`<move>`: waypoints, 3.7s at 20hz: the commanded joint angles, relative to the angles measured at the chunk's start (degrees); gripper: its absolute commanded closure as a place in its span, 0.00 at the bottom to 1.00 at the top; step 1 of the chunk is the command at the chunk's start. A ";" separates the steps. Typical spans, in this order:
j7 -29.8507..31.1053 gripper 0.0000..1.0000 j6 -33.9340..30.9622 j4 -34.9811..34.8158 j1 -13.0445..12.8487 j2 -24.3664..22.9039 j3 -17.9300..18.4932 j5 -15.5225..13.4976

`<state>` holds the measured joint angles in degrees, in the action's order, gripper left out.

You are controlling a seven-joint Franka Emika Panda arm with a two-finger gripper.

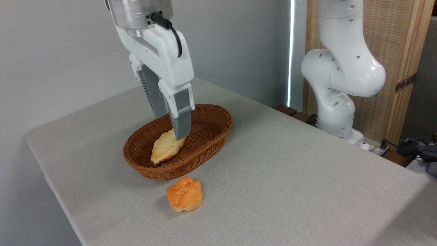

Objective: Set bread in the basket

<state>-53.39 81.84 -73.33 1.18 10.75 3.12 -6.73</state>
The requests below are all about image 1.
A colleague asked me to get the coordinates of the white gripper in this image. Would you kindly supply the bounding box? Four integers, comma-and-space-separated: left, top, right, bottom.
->
115, 23, 196, 141

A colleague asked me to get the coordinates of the orange bread roll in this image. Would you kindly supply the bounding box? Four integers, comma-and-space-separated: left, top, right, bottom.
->
166, 176, 203, 213

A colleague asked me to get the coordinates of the pale yellow bread roll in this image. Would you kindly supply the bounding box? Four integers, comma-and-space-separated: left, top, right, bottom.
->
151, 128, 186, 165

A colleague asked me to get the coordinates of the brown oval wicker basket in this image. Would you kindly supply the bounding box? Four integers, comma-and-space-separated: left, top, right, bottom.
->
123, 104, 234, 181

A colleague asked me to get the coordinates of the dark wooden base board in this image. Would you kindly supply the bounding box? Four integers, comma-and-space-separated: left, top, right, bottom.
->
274, 104, 319, 127

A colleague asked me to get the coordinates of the grey tablecloth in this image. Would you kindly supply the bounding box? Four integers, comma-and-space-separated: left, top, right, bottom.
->
25, 77, 437, 246

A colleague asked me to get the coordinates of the wooden rattan folding screen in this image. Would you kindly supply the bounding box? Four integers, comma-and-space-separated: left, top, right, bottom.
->
303, 0, 436, 148

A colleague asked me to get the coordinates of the dark metal screen hinge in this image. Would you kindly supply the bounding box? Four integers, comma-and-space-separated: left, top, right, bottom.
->
395, 73, 417, 94

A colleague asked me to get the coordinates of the dark grey bag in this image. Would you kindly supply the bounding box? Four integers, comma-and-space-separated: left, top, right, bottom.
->
399, 137, 437, 177

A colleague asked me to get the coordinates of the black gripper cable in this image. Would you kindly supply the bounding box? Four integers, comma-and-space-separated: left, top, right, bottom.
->
151, 13, 183, 58

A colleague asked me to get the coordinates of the black power cable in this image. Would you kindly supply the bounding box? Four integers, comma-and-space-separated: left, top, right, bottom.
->
380, 138, 437, 162

